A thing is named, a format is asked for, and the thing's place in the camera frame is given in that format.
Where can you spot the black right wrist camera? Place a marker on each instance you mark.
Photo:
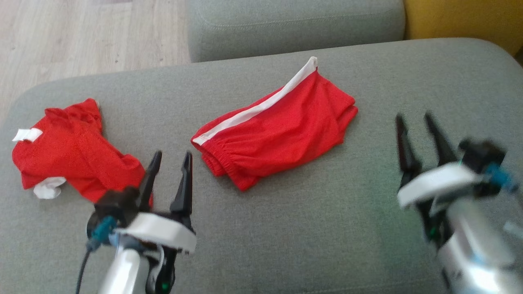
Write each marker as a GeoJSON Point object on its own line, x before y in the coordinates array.
{"type": "Point", "coordinates": [480, 155]}

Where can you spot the red jersey with white sleeves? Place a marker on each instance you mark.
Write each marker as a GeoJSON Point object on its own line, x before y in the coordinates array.
{"type": "Point", "coordinates": [69, 151]}

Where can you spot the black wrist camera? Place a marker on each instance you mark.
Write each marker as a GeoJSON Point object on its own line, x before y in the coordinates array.
{"type": "Point", "coordinates": [114, 204]}
{"type": "Point", "coordinates": [480, 155]}

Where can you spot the yellow sofa back cushion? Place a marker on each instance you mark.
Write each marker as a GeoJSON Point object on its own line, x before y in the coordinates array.
{"type": "Point", "coordinates": [466, 20]}

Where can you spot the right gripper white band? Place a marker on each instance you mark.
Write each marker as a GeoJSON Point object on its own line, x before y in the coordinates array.
{"type": "Point", "coordinates": [437, 179]}

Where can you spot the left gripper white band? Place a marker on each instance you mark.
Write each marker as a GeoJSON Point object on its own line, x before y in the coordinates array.
{"type": "Point", "coordinates": [163, 230]}

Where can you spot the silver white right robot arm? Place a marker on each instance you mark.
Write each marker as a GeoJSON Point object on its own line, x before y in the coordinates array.
{"type": "Point", "coordinates": [474, 245]}

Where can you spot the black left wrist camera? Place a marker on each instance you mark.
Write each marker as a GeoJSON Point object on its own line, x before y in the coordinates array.
{"type": "Point", "coordinates": [114, 204]}

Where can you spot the red shorts with white stripe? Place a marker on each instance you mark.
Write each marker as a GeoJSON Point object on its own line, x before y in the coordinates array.
{"type": "Point", "coordinates": [282, 130]}

